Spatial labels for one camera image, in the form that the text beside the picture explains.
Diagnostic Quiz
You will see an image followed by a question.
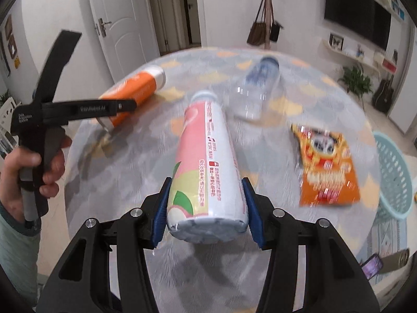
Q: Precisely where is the light blue plastic basket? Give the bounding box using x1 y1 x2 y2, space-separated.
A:
371 131 415 220

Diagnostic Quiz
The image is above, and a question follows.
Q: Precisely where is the black smartphone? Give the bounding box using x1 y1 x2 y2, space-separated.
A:
360 254 382 279

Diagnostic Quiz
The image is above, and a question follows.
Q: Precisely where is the brown tote bag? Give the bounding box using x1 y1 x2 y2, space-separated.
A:
247 0 271 47

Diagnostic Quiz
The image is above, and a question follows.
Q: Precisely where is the orange white drink bottle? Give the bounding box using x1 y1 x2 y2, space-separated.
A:
98 65 167 131

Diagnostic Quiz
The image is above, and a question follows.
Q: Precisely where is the red white wall box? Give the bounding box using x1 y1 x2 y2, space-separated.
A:
375 52 398 72

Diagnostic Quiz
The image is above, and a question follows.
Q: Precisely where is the white storage rack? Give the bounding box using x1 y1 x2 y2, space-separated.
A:
0 96 18 160

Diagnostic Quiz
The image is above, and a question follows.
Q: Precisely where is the person's left hand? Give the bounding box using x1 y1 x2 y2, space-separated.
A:
0 137 73 217

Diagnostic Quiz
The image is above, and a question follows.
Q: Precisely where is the clear plastic bottle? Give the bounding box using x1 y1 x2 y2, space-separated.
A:
233 56 281 120

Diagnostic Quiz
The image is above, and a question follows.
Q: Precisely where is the pink white drink bottle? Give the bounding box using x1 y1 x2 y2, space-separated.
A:
165 90 250 243

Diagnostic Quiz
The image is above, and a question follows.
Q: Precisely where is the orange snack packet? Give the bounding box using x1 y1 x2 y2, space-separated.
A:
291 123 361 207

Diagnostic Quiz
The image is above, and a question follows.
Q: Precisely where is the white low wall shelf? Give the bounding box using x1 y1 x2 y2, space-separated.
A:
322 37 380 72

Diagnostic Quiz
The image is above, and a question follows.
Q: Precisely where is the pink coat rack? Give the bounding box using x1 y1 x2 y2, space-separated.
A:
261 0 277 49

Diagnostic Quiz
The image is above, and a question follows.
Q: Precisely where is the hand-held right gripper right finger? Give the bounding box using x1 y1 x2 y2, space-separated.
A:
241 177 382 313

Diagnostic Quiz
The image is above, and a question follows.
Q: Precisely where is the black butterfly picture frame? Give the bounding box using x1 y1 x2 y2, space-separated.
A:
329 33 344 51

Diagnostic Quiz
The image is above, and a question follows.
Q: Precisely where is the printed grey tablecloth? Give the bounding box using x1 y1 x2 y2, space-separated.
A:
63 47 382 313

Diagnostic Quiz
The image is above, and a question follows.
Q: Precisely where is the brown round phone stand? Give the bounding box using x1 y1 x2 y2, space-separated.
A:
379 249 410 274

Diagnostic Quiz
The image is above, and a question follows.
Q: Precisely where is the black acoustic guitar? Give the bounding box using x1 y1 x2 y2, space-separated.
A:
372 50 398 113

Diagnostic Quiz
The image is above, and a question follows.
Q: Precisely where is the small blue cube shelf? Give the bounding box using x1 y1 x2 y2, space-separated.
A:
391 0 408 22

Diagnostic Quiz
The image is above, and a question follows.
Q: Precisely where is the person's left forearm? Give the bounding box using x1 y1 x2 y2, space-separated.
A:
0 202 41 307

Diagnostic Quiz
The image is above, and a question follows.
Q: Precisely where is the black flat television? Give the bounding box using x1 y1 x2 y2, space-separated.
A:
324 0 391 51

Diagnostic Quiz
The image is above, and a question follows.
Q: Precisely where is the white door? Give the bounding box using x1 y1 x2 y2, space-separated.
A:
86 0 160 87

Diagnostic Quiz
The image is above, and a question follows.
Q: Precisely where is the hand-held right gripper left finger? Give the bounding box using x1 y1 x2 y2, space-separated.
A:
36 177 173 313

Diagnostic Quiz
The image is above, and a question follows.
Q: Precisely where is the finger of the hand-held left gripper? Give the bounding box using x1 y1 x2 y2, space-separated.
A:
67 99 138 126
32 30 83 104

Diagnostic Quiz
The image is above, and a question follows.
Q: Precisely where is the green potted plant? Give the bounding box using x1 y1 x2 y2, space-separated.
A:
338 63 373 108

